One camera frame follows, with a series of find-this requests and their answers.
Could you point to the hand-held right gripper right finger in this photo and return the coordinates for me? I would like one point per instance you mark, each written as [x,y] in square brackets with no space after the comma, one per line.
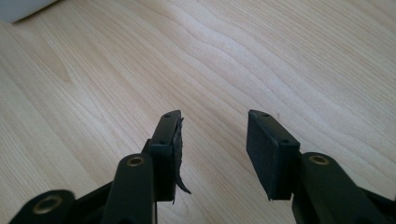
[271,161]

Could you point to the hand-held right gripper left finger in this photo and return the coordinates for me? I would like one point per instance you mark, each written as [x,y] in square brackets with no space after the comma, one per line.
[163,155]

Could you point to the white object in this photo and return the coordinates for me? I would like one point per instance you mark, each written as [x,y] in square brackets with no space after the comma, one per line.
[23,8]

